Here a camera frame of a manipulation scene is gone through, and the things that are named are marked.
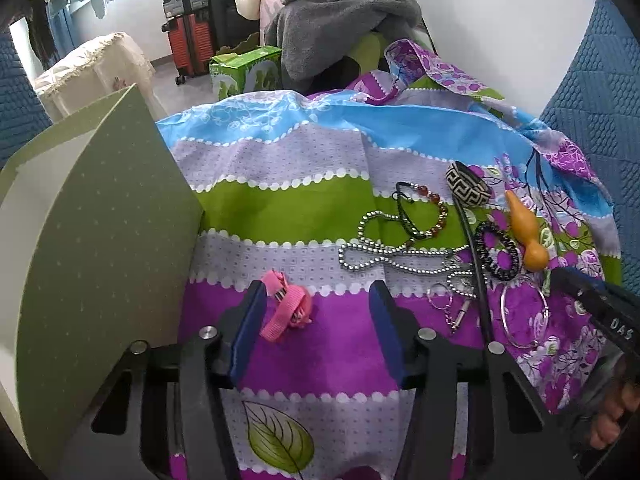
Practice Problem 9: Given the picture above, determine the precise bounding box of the silver keyring chain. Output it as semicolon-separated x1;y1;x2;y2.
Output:
425;282;474;335

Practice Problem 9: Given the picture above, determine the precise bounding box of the silver hoop bangle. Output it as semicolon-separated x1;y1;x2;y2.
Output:
499;281;550;350

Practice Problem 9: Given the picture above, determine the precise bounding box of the pink ribbon hair clip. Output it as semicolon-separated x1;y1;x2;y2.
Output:
260;270;314;342

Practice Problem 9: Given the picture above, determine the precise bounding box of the orange gourd pendant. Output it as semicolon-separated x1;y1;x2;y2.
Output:
504;190;549;272

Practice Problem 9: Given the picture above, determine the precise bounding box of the silver bead necklace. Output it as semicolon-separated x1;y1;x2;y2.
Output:
337;210;476;298

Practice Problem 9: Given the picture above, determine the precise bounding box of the red bead black cord bracelet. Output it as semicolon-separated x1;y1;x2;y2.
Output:
390;181;450;247

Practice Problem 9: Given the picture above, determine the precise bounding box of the black spiral hair tie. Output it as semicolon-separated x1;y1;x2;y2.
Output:
473;220;522;282

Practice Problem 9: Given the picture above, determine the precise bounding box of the black hair stick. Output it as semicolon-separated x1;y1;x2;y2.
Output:
454;197;494;344

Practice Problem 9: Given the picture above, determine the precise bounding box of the green jewelry box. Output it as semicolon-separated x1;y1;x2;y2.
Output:
1;87;202;474

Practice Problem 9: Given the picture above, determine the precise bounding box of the black white woven bangle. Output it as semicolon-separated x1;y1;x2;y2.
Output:
446;162;491;207

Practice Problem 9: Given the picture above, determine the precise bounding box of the right hand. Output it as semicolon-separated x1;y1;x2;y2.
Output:
589;380;639;450

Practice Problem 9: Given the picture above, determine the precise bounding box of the colourful patterned bed sheet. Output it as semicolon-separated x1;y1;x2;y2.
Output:
157;42;620;479

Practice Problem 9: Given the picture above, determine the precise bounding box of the blue textured right chair back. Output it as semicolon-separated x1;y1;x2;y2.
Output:
541;0;639;292

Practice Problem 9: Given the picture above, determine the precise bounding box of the blue textured chair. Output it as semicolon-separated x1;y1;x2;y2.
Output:
541;0;639;292
0;30;52;168

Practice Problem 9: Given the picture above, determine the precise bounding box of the green cardboard box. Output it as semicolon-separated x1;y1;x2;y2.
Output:
208;46;282;101

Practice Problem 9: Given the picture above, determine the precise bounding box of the blue textured left chair back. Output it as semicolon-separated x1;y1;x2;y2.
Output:
0;30;52;168

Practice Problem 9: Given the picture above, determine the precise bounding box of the red suitcase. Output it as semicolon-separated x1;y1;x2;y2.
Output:
162;9;214;86

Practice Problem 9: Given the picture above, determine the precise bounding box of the black suitcase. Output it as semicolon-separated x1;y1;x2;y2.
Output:
208;0;259;49

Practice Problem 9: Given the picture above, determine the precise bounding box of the grey fleece garment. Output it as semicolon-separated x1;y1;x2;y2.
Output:
265;0;422;93

